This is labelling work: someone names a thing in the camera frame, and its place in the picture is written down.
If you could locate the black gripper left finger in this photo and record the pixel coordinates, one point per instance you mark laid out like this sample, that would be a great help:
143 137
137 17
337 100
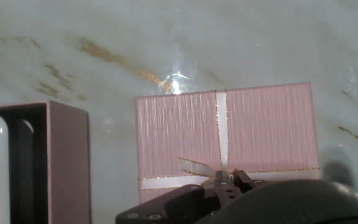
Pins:
185 205

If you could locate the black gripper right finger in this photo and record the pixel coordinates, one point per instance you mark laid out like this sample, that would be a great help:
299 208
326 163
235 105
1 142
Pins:
244 183

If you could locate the pink gift box lid with ribbon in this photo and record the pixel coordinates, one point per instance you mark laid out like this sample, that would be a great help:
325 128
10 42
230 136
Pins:
266 124

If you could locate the pink gift box base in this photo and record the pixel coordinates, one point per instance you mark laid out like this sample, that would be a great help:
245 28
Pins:
68 161

